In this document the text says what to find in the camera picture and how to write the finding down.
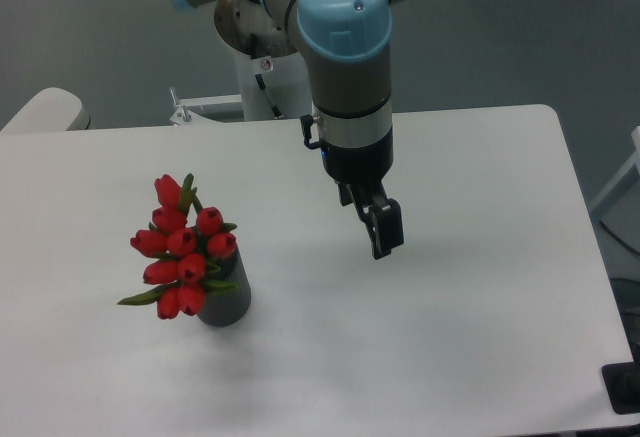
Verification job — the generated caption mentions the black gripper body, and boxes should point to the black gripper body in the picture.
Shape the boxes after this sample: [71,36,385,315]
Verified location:
[300,114,394,188]

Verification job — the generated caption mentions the red tulip bouquet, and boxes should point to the red tulip bouquet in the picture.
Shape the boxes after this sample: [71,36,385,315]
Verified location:
[117,174,239,320]

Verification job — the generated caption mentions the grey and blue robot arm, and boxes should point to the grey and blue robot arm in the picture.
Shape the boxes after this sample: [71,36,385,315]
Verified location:
[172,0,404,259]

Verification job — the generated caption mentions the grey ribbed vase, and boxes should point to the grey ribbed vase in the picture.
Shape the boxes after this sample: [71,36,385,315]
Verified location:
[197,250,252,327]

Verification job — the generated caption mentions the black device at table edge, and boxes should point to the black device at table edge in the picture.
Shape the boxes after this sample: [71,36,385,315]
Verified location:
[601,362,639,415]

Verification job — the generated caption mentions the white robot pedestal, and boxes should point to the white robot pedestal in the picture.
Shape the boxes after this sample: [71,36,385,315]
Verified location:
[168,0,315,127]

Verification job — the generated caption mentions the white frame at right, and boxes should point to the white frame at right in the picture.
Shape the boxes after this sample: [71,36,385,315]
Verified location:
[588,127,639,221]

